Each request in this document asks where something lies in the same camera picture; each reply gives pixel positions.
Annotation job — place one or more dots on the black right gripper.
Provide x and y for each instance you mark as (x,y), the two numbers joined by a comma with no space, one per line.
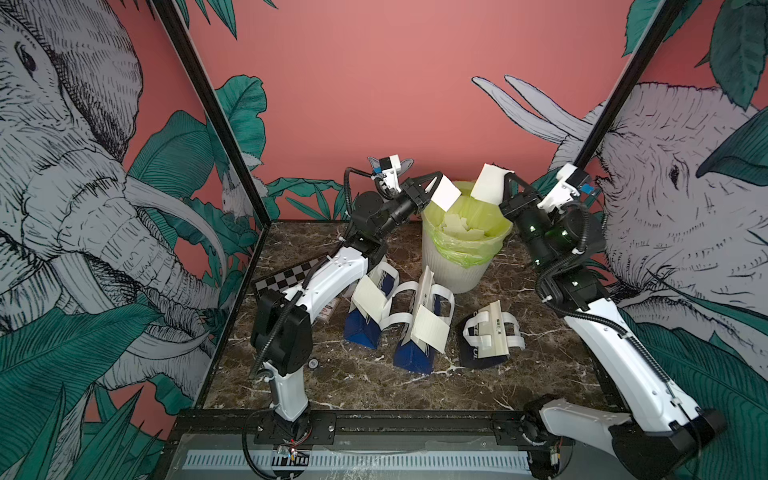
(520,201)

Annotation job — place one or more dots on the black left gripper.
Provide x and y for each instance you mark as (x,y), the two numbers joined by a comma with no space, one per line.
(411,199)

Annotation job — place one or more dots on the white receipt on left bag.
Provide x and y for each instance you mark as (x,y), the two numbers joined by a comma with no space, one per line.
(369,299)

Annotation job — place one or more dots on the white receipt on middle bag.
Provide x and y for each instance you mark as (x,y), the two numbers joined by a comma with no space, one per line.
(430,329)

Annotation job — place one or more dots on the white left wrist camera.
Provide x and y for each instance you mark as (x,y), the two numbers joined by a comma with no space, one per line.
(385,174)

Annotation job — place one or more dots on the dark takeout bag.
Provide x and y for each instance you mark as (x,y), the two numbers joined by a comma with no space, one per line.
(487,338)

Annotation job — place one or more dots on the small red white card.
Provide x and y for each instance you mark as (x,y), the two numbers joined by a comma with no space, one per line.
(327,312)

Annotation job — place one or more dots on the blue takeout bag middle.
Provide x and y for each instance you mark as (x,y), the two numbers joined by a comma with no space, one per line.
(414,356)

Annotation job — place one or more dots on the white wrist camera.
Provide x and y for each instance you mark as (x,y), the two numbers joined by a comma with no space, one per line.
(385,174)
(572,184)

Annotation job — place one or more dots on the green plastic bin liner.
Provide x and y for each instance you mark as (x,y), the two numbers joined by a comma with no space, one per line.
(479,214)

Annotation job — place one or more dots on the blue takeout bag left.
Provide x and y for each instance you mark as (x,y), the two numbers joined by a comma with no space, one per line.
(360,328)

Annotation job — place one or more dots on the paper scraps in bin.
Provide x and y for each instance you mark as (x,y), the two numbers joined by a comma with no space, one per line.
(457,227)

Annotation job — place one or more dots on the torn white receipt piece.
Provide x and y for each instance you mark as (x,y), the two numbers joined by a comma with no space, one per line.
(446,194)

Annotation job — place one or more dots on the white receipt on bag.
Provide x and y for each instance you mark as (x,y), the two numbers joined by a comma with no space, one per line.
(430,329)
(369,299)

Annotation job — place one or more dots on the blue takeout bag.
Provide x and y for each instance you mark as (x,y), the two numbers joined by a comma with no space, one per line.
(360,328)
(414,356)

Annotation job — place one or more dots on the white takeout receipt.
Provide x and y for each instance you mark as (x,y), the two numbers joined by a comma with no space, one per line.
(489,186)

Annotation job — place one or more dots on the black white checkerboard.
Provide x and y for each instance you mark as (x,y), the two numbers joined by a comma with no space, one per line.
(286,278)

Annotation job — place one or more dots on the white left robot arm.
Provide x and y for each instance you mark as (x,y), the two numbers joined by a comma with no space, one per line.
(282,330)

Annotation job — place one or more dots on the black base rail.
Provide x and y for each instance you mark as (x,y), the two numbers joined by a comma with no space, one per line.
(321,427)

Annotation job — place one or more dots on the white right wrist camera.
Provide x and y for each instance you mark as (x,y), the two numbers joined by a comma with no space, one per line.
(572,184)

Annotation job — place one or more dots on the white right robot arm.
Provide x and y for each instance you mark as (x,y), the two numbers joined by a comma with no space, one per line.
(662,427)

